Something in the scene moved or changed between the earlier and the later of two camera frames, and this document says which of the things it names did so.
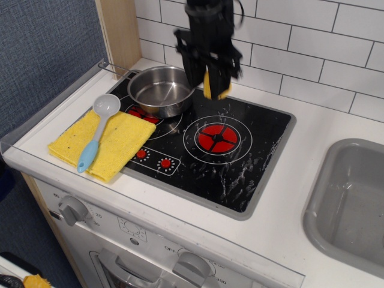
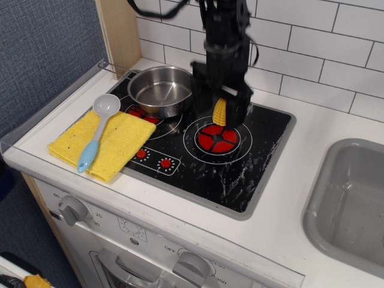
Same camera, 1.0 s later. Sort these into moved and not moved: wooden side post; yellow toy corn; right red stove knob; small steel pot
Moved: yellow toy corn
Not moved: small steel pot; wooden side post; right red stove knob
